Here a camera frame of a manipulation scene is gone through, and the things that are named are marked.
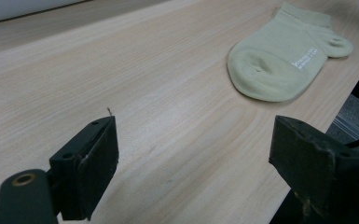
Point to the white compartment organizer box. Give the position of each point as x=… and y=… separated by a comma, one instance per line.
x=18, y=7

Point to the light green ankle sock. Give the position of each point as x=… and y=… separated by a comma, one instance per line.
x=276, y=62

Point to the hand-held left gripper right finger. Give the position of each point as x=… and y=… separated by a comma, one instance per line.
x=310, y=161

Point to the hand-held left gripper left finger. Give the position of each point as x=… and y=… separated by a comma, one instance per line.
x=84, y=165

